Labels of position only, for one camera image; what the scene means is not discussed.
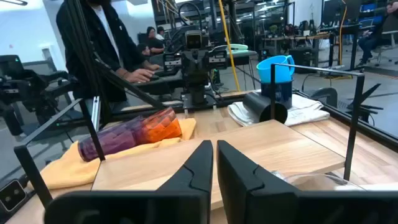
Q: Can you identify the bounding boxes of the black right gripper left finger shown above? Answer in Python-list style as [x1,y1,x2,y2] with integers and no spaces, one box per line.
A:
[157,139,215,192]

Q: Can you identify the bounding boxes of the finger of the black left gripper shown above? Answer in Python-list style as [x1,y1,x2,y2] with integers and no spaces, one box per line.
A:
[185,52,196,74]
[195,52,206,74]

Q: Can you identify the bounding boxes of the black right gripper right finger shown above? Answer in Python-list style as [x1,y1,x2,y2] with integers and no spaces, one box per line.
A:
[216,139,300,192]

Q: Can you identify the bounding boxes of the orange faceted plastic tumbler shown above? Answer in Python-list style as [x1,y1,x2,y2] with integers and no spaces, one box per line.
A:
[136,107,183,146]

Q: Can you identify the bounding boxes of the black plastic tumbler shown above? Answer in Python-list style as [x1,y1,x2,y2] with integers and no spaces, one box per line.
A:
[242,91,289,124]

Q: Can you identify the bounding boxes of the large clear glass mug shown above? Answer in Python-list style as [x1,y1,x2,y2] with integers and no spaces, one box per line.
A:
[270,170,367,192]

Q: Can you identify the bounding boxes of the light blue plastic mug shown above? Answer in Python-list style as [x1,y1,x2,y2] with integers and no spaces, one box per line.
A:
[256,55,295,84]

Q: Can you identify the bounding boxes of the dark blue enamel mug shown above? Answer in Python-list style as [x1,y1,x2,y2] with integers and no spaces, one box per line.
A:
[260,79,294,110]

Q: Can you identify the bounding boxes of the purple faceted plastic tumbler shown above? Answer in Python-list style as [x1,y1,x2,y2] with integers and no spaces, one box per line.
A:
[77,116,147,162]

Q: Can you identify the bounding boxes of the mint green stapler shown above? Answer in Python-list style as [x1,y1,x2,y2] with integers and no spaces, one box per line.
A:
[226,43,249,58]

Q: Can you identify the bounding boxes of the black desk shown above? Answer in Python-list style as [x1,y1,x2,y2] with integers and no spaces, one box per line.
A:
[136,49,259,94]

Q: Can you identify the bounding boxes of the white checked towel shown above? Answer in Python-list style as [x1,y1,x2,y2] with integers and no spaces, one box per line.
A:
[227,93,330,128]

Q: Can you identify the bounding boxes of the wooden workbench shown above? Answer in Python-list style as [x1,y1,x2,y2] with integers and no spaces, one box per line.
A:
[262,32,331,60]

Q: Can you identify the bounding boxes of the black bin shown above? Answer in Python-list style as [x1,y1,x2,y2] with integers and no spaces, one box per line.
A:
[289,46,315,75]

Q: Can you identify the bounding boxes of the grey clamp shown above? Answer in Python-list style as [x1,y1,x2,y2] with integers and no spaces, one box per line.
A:
[310,86,339,108]

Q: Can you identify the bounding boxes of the yellow waffle cloth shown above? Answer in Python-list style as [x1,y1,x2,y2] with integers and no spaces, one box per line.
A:
[27,117,197,190]

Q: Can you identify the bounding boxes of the black monitor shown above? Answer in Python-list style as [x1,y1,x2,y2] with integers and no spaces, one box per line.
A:
[322,0,363,29]

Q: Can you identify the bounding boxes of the black background robot rig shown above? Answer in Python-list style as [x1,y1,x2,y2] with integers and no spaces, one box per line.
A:
[0,54,78,138]

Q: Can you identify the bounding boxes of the blue chair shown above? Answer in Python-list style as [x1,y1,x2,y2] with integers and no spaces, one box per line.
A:
[359,2,385,27]

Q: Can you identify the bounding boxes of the office chair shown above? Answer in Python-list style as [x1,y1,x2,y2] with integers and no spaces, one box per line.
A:
[371,21,398,67]

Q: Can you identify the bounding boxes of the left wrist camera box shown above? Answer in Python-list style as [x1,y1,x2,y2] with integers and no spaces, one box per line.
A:
[185,30,203,50]

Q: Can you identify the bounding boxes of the wooden shelf with black frame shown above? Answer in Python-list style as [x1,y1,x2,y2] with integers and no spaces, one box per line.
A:
[14,63,365,211]

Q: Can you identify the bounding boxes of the yellow strap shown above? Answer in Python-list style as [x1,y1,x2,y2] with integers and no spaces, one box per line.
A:
[217,0,242,93]

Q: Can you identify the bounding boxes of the black camera rig struts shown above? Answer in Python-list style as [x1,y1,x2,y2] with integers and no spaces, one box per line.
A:
[63,0,165,125]

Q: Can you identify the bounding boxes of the yellow hanging cable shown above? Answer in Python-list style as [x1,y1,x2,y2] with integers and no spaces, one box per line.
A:
[338,0,348,66]

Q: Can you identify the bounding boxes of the black table-level camera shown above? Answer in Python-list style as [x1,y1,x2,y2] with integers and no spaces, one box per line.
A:
[0,179,28,216]

